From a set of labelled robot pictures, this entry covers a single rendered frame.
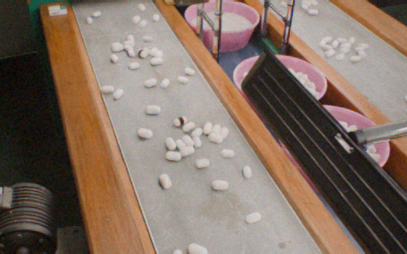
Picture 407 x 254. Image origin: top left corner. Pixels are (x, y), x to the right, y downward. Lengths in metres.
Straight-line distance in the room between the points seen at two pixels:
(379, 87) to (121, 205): 0.85
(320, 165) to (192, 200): 0.44
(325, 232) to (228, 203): 0.21
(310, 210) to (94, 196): 0.44
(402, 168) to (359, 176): 0.63
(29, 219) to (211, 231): 0.35
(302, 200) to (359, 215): 0.43
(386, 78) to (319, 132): 0.90
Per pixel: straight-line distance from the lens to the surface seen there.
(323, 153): 0.62
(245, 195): 1.01
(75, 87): 1.32
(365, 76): 1.49
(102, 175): 1.03
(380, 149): 1.21
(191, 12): 1.75
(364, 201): 0.57
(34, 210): 0.96
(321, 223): 0.96
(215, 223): 0.96
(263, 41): 1.66
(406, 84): 1.51
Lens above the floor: 1.47
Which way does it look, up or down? 38 degrees down
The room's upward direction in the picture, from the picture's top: 2 degrees clockwise
